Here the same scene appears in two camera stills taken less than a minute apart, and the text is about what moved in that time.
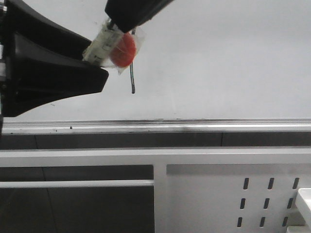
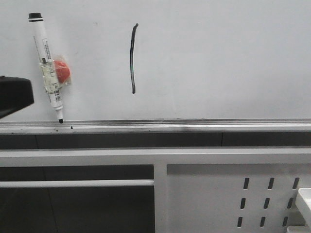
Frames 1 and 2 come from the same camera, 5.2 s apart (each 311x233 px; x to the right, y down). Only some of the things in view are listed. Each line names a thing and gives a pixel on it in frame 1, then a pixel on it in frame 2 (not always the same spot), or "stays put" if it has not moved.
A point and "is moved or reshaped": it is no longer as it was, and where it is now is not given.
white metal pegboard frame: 235,190 stays put
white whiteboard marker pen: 99,50 is moved or reshaped
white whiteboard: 199,59 stays put
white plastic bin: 300,221 stays put
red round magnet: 123,55 is moved or reshaped
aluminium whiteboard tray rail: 104,126 stays put
